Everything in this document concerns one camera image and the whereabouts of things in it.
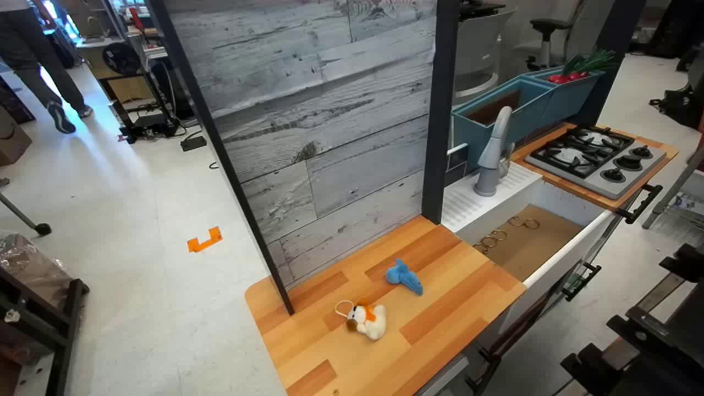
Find blue toy object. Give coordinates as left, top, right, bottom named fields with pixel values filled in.
left=384, top=257, right=426, bottom=297

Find white orange plush toy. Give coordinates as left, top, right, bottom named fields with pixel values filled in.
left=334, top=297, right=390, bottom=343

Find person in dark trousers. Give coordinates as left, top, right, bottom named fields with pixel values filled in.
left=0, top=0, right=97, bottom=136

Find white toy sink unit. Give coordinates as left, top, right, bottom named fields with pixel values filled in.
left=439, top=160, right=625, bottom=337

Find black office stool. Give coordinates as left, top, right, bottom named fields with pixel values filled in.
left=526, top=18, right=581, bottom=73

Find green toy leaves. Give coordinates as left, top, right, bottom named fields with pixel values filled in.
left=561, top=48, right=621, bottom=77

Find teal plastic bin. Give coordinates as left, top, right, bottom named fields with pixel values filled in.
left=451, top=68, right=612, bottom=156

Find grey toy faucet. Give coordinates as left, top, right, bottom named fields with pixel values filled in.
left=471, top=104, right=514, bottom=198

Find grey wood-pattern backdrop panel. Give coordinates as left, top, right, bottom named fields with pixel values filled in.
left=161, top=0, right=439, bottom=291

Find black low stand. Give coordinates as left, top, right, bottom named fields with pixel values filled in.
left=0, top=234, right=92, bottom=396

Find black slanted frame bar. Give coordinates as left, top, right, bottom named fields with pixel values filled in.
left=149, top=0, right=297, bottom=316

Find brown cardboard box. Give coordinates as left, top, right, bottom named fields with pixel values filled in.
left=0, top=107, right=35, bottom=168

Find black metal frame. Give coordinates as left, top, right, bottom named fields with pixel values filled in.
left=558, top=242, right=704, bottom=396

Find wooden stove base board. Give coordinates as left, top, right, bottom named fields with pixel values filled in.
left=510, top=118, right=679, bottom=215

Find black equipment cart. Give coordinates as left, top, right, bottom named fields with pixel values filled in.
left=94, top=0, right=194, bottom=143

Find grey toy stove top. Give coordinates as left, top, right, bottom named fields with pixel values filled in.
left=524, top=126, right=669, bottom=203

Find black drawer handle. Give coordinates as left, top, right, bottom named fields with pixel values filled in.
left=558, top=260, right=602, bottom=303
left=613, top=182, right=664, bottom=226

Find orange bracket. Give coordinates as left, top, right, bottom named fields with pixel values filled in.
left=185, top=224, right=225, bottom=255

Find black vertical post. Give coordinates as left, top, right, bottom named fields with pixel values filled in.
left=421, top=0, right=461, bottom=226

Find red toy vegetables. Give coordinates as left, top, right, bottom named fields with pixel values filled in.
left=547, top=71, right=589, bottom=88

